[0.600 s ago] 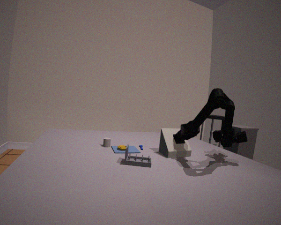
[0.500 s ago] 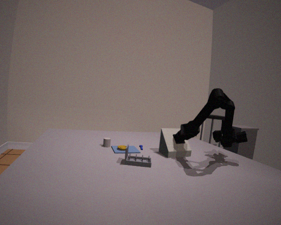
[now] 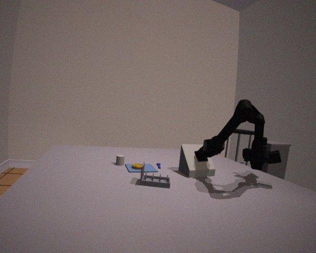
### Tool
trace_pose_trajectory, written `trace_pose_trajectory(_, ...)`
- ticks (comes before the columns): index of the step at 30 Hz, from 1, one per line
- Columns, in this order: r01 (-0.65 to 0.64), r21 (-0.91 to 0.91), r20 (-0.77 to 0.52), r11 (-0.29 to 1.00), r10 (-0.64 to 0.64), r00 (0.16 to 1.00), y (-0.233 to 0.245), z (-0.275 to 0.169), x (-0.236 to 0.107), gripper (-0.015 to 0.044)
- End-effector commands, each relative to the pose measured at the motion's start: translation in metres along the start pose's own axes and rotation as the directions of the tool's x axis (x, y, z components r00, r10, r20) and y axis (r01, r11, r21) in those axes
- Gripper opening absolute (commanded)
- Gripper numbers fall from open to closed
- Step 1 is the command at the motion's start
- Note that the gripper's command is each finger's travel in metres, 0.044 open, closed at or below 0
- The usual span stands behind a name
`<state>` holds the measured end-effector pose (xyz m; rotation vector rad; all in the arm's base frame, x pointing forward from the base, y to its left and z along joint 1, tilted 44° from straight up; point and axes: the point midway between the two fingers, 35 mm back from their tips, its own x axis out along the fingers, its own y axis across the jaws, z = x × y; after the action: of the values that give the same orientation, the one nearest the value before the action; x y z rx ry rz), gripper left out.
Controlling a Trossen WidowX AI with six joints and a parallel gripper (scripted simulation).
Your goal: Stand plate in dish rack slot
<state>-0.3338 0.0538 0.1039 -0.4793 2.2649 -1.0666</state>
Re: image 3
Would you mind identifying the grey dish rack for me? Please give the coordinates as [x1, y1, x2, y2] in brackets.
[140, 162, 171, 188]

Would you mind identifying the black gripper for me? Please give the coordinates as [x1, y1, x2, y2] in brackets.
[251, 137, 267, 170]

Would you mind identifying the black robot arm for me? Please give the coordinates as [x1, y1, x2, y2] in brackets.
[194, 100, 281, 166]

